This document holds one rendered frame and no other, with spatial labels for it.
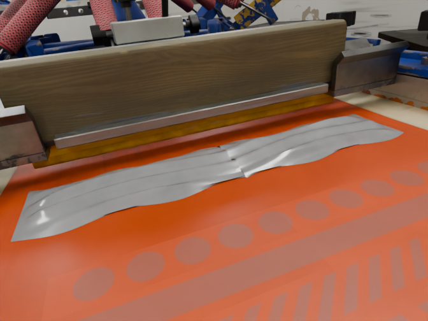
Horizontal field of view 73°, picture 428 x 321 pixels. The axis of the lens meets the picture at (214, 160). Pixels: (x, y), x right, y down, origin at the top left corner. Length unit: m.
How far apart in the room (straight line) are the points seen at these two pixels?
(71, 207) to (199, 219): 0.10
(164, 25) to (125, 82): 0.30
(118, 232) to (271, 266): 0.11
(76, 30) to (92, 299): 4.31
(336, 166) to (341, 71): 0.14
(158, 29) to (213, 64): 0.28
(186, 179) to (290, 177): 0.09
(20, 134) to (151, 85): 0.12
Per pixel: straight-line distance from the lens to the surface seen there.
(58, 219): 0.25
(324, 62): 0.38
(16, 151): 0.31
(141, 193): 0.24
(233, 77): 0.32
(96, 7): 0.81
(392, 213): 0.23
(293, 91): 0.35
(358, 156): 0.30
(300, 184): 0.24
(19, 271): 0.22
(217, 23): 0.97
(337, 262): 0.19
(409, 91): 0.44
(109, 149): 0.32
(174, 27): 0.59
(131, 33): 0.58
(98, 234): 0.22
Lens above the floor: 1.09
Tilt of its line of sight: 28 degrees down
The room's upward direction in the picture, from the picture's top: 6 degrees counter-clockwise
